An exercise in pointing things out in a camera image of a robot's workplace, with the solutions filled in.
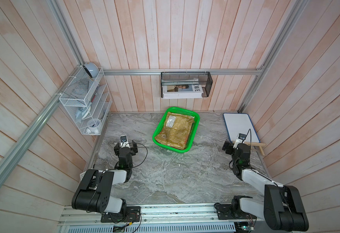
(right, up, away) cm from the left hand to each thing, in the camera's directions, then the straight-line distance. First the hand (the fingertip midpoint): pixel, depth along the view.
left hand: (126, 142), depth 91 cm
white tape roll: (-20, +12, -1) cm, 24 cm away
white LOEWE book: (+36, +36, +4) cm, 51 cm away
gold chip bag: (+33, +8, +10) cm, 35 cm away
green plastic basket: (+43, +3, +4) cm, 43 cm away
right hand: (+68, +2, -2) cm, 68 cm away
